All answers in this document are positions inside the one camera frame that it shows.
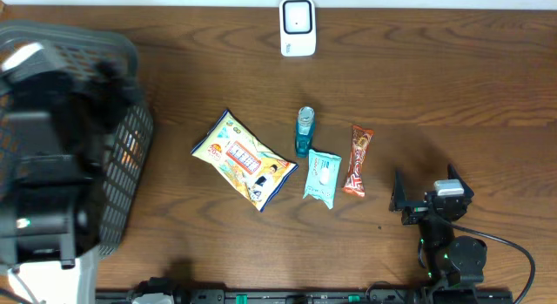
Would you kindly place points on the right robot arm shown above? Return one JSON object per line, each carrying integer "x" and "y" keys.
{"x": 457, "y": 260}

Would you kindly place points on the grey plastic basket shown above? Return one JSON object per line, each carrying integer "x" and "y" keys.
{"x": 75, "y": 51}

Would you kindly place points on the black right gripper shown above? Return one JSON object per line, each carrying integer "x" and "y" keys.
{"x": 416, "y": 209}

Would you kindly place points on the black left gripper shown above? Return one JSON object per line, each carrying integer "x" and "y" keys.
{"x": 105, "y": 103}

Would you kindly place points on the blue mouthwash bottle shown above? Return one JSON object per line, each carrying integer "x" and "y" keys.
{"x": 304, "y": 131}

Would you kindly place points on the white barcode scanner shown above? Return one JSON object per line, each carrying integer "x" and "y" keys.
{"x": 298, "y": 35}

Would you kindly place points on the red chocolate bar wrapper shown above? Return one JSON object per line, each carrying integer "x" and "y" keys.
{"x": 361, "y": 139}

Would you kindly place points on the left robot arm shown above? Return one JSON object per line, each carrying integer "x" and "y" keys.
{"x": 51, "y": 213}

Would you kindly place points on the yellow snack bag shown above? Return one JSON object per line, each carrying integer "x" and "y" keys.
{"x": 250, "y": 167}

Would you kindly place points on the teal wet wipes pack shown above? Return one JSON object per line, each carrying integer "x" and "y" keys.
{"x": 323, "y": 172}

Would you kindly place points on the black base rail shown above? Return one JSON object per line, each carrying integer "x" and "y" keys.
{"x": 162, "y": 290}

